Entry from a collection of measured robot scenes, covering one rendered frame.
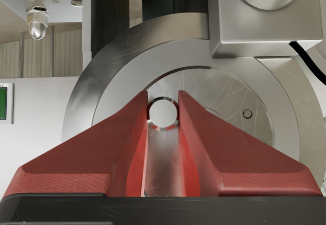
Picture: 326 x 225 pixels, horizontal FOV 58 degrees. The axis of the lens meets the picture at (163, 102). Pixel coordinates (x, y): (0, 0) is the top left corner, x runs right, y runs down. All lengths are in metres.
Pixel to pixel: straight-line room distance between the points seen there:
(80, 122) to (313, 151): 0.13
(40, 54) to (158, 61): 3.71
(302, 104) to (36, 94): 0.44
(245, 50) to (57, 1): 0.41
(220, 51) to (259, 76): 0.03
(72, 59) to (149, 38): 3.37
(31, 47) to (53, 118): 3.48
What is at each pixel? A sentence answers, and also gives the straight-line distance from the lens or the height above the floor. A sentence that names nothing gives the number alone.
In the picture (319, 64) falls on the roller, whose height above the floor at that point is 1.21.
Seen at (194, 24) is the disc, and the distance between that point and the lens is 0.18.
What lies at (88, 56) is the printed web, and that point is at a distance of 0.18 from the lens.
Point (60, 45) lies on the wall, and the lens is 3.69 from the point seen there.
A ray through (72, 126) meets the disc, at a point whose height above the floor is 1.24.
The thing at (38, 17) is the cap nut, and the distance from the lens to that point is 0.56.
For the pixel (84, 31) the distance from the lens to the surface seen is 0.18.
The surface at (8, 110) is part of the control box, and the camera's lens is 0.55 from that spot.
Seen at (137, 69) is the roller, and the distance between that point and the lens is 0.17.
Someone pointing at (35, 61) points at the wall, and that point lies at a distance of 3.90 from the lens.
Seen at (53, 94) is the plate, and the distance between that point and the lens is 0.53.
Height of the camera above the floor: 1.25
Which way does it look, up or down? 7 degrees down
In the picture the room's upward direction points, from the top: 178 degrees clockwise
